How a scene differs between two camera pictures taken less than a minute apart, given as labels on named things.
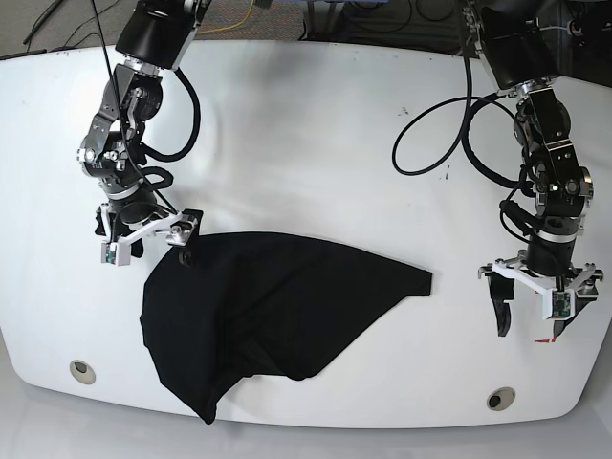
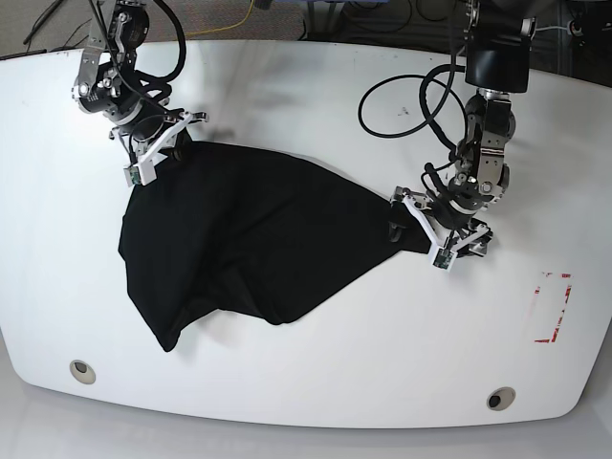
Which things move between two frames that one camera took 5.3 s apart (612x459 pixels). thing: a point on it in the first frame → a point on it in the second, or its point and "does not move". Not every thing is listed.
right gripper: x=582 y=279 → x=473 y=239
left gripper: x=180 y=228 → x=145 y=148
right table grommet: x=501 y=399 does not move
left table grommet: x=82 y=372 does not move
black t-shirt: x=251 y=304 → x=255 y=229
